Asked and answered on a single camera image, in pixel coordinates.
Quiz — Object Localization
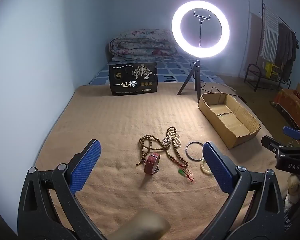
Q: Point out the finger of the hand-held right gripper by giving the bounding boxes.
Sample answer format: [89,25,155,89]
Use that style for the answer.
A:
[283,126,300,144]
[261,135,292,157]

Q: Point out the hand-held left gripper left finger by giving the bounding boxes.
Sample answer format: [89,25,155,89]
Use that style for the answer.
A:
[17,139,103,240]

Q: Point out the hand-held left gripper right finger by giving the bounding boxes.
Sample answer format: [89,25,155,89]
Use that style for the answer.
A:
[197,141,292,240]

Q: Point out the pale yellow bead bracelet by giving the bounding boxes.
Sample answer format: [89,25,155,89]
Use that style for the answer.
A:
[200,158,214,176]

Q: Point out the blue metal bangle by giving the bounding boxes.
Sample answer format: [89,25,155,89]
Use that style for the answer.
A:
[185,141,208,161]

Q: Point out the cardboard box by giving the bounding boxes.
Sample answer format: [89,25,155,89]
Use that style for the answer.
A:
[198,92,262,150]

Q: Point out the bead necklace with jade pendant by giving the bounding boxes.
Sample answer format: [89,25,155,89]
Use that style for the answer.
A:
[162,127,194,182]

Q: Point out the white pearl necklace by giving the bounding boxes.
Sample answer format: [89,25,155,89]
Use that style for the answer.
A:
[161,133,182,152]

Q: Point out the wooden bead bracelet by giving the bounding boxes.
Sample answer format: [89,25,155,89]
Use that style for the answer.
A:
[136,135,165,167]

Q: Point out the red strap watch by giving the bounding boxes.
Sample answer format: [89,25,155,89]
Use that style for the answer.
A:
[144,153,161,175]

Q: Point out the cream coloured object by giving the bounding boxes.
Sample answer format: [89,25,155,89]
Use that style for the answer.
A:
[285,175,300,212]

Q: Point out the orange patterned box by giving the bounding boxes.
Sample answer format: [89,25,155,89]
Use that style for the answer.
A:
[272,82,300,130]

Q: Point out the yellow box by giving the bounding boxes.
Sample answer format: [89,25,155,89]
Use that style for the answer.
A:
[265,61,282,79]

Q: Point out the black metal shelf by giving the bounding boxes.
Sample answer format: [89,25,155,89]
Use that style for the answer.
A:
[244,64,292,92]

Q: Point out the blurry tan object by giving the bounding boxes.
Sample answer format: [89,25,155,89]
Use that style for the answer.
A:
[100,209,172,240]

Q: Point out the dark hanging clothes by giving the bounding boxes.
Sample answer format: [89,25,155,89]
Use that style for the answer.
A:
[275,24,298,80]

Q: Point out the black tripod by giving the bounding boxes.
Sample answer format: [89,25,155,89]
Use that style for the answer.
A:
[177,59,203,103]

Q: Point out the black snack bag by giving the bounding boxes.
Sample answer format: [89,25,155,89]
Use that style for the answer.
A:
[108,62,158,96]

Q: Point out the white knitted garment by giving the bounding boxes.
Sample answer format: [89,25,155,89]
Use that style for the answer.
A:
[261,6,280,63]

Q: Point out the blue patterned bed sheet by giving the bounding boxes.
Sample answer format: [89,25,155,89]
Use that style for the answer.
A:
[87,56,225,85]

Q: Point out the black clothes rack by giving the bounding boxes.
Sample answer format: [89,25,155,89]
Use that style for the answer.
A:
[259,0,298,85]

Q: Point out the folded floral quilt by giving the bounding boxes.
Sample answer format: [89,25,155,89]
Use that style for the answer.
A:
[109,29,178,61]

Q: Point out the black phone holder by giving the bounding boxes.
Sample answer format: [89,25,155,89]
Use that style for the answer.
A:
[194,10,212,48]

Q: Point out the black power cable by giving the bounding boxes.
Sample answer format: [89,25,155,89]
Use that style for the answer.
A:
[200,80,248,103]

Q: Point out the round ring light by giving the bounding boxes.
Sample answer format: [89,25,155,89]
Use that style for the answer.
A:
[172,2,230,57]

